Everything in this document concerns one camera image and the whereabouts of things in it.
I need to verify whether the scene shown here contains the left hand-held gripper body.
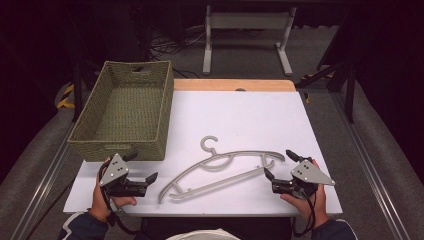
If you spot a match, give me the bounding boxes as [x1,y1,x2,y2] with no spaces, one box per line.
[98,152,148,198]

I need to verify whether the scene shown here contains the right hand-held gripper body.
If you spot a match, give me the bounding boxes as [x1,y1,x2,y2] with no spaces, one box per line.
[271,158,336,200]

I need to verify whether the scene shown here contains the grey plastic clothes hanger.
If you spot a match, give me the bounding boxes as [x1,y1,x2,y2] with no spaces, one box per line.
[157,135,287,204]

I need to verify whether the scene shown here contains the green woven basket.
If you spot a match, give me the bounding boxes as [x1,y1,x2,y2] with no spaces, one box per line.
[67,60,175,163]

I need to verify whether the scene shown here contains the person's right hand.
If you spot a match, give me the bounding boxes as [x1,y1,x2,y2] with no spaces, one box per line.
[280,184,330,230]

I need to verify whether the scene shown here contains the person's left hand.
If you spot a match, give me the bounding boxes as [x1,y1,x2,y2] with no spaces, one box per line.
[89,168,138,222]

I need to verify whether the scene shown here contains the white table mat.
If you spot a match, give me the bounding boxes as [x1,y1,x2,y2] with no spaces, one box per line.
[63,90,344,218]

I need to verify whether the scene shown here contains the black metal stand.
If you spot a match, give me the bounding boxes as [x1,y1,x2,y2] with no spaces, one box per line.
[71,59,85,123]
[294,59,356,125]

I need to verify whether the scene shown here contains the yellow black hazard tape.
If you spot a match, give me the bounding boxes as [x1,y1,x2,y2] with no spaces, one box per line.
[55,83,76,110]

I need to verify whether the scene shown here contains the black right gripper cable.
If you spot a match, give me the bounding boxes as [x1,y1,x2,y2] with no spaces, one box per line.
[292,191,318,238]

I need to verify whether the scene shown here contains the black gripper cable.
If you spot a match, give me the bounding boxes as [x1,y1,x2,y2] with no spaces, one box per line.
[98,159,142,236]
[292,191,318,238]

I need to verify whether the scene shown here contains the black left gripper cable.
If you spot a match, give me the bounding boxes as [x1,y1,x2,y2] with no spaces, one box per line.
[98,159,142,236]

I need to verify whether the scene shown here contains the metal floor rail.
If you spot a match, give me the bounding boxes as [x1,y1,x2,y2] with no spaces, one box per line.
[333,92,412,240]
[9,124,75,240]

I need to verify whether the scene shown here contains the black floor cables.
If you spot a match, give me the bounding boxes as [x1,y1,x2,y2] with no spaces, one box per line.
[148,29,208,80]

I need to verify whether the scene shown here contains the white metal desk frame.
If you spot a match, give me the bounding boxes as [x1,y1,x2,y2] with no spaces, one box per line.
[202,4,298,77]

